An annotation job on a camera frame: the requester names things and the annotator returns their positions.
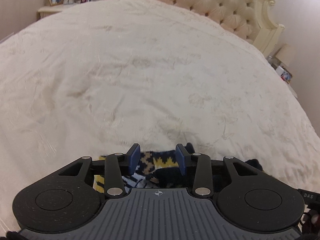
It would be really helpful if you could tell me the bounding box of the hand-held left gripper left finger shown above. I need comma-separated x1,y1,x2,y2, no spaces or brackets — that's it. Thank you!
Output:
58,143,141,197

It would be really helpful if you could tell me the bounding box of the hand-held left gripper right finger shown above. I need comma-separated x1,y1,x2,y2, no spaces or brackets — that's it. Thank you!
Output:
175,143,263,197

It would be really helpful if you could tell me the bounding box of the patterned knit sweater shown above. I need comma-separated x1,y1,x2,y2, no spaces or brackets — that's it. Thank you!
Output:
93,142,263,194

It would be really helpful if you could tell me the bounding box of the cream bedspread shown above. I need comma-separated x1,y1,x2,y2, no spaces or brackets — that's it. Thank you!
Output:
0,0,320,233

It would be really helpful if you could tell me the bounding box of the cream nightstand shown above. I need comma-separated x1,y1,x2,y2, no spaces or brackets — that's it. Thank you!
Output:
37,3,84,21
267,55,299,98

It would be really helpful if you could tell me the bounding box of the white table lamp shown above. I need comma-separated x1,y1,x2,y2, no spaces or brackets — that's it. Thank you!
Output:
274,43,293,67

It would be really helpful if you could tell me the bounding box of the colourful photo frame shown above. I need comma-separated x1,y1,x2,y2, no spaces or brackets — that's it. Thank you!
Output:
280,70,293,83

